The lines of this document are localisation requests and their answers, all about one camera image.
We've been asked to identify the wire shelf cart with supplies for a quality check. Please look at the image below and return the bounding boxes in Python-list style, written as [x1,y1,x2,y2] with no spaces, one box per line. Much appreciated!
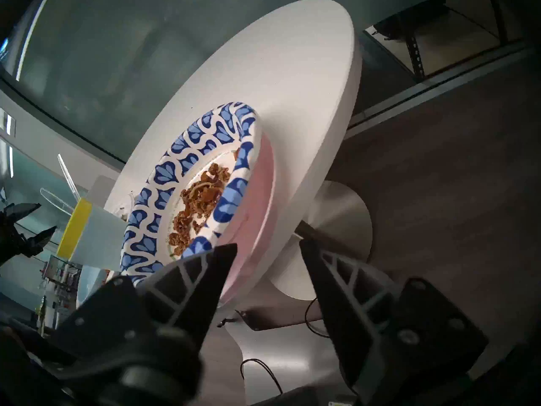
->
[42,254,84,285]

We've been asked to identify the pink plate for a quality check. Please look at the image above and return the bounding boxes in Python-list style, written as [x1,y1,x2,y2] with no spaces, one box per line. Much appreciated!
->
[218,132,278,303]

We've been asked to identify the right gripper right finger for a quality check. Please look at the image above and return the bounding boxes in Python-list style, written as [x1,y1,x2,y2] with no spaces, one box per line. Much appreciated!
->
[299,239,489,405]

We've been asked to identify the perforated metal shelf bracket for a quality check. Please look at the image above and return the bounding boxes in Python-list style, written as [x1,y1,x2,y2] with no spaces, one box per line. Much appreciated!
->
[407,34,426,79]

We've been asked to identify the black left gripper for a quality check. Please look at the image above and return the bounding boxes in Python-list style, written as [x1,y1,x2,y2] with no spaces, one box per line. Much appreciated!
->
[0,202,58,266]

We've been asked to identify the white table base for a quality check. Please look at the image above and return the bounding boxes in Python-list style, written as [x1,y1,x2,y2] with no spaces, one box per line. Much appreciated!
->
[220,278,364,406]

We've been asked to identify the light blue plastic cup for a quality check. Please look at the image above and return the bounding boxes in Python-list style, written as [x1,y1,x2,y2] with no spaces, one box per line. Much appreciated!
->
[70,206,127,269]

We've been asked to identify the white chair with handle hole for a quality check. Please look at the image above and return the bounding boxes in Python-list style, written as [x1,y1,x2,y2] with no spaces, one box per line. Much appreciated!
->
[87,175,123,207]

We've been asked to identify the brown granola crumbs heap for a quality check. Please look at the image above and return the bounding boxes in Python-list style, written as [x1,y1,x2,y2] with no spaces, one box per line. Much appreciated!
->
[169,163,232,256]

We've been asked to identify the black cable under table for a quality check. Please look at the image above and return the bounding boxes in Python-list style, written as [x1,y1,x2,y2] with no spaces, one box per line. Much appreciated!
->
[240,358,284,396]

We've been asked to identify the blue patterned paper bowl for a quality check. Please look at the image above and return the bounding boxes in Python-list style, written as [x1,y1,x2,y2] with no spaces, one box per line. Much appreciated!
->
[120,102,258,285]

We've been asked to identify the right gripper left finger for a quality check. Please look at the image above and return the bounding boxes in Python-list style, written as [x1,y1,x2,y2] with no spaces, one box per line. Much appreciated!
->
[51,243,238,368]

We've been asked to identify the round metal table foot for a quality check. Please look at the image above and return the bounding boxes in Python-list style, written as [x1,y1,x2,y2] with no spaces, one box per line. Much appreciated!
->
[268,181,374,301]

